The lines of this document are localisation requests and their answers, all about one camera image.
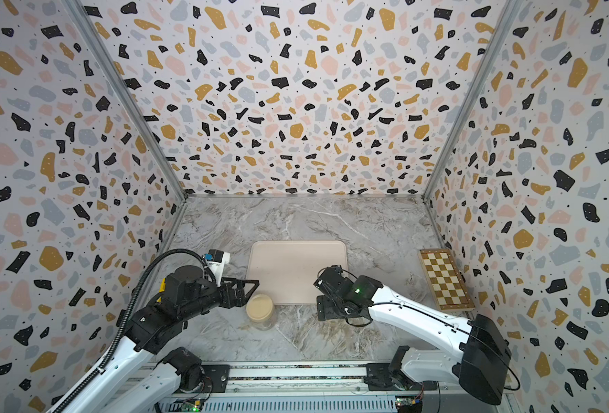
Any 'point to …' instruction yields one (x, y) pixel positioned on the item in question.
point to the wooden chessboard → (446, 285)
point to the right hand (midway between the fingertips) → (330, 310)
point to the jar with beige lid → (260, 312)
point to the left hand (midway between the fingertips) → (251, 281)
